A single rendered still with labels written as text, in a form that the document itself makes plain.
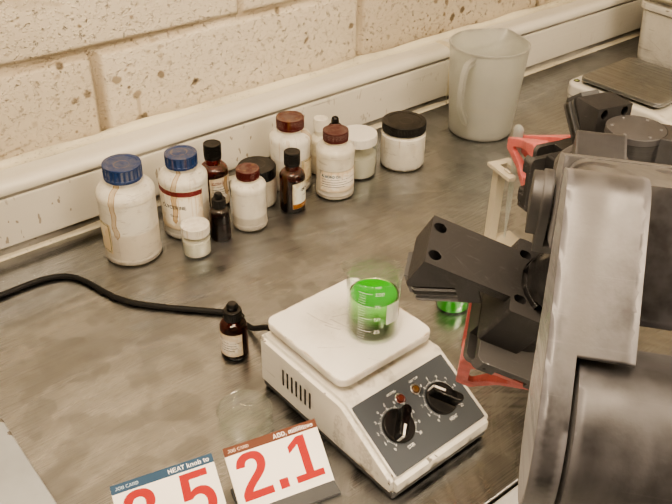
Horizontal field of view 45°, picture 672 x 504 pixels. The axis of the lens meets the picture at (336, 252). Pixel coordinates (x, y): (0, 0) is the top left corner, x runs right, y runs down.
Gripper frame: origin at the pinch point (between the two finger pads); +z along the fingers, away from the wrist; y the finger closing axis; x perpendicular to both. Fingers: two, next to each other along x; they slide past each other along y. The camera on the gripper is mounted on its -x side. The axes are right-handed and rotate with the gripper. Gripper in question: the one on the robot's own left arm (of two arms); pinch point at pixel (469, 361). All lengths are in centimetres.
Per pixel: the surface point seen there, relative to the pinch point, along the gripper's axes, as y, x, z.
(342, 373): 2.3, -9.4, 6.2
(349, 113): -56, -12, 36
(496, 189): -32.8, 5.5, 13.4
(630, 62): -90, 34, 29
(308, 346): -0.3, -12.7, 8.7
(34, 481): 16.8, -31.4, 19.0
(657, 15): -103, 38, 26
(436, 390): 1.0, -0.5, 5.4
